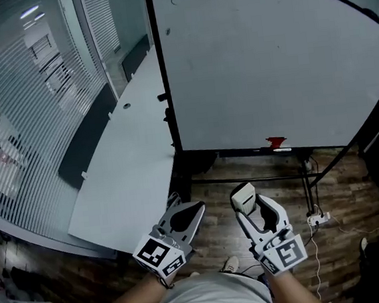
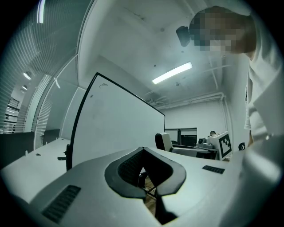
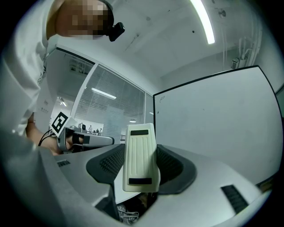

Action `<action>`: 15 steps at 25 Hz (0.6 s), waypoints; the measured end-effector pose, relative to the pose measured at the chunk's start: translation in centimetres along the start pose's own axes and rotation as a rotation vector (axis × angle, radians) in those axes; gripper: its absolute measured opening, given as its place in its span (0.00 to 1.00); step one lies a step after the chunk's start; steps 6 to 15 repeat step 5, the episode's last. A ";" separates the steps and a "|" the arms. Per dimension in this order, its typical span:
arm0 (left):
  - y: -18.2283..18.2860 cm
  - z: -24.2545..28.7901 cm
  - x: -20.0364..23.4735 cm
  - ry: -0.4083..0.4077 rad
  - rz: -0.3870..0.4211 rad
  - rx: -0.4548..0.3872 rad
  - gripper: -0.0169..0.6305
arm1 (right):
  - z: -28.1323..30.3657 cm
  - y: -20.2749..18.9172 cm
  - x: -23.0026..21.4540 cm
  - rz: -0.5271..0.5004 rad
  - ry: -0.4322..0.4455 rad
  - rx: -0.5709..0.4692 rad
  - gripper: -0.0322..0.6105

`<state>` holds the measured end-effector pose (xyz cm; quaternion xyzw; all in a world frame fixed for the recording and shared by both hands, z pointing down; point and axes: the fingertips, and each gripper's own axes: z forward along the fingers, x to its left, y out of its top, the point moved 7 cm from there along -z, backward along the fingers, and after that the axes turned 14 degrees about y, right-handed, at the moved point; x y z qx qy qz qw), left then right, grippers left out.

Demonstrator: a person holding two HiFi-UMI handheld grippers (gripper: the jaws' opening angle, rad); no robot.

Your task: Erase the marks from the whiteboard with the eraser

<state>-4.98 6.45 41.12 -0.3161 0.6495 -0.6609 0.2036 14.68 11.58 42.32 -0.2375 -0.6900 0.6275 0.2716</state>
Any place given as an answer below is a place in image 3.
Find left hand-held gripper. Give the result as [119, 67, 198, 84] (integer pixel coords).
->
[49, 111, 115, 154]

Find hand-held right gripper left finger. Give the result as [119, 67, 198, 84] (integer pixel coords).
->
[41, 143, 125, 227]

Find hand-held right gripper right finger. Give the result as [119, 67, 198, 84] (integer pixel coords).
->
[142, 144, 274, 227]

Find white plastic ribbed device housing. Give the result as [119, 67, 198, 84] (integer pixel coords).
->
[122, 122, 161, 193]

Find black-framed whiteboard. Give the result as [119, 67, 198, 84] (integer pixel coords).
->
[153, 65, 284, 186]

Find person's left forearm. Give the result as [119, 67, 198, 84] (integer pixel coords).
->
[25, 112, 64, 156]

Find person's left hand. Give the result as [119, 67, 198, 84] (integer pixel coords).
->
[66, 135, 84, 150]

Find glass partition with blinds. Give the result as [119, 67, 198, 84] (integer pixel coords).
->
[73, 63, 154, 144]

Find person's white shirt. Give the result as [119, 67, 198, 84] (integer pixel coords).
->
[1, 0, 67, 138]

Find white ceiling pipes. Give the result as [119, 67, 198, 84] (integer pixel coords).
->
[221, 20, 261, 66]

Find long ceiling tube light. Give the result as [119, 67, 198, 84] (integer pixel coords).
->
[190, 0, 216, 45]

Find black cable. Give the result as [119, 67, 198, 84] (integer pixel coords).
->
[38, 129, 55, 147]

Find black head-worn camera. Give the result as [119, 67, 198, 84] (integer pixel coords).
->
[108, 22, 126, 43]

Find white wall-mounted box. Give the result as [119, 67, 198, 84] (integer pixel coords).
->
[230, 57, 241, 70]

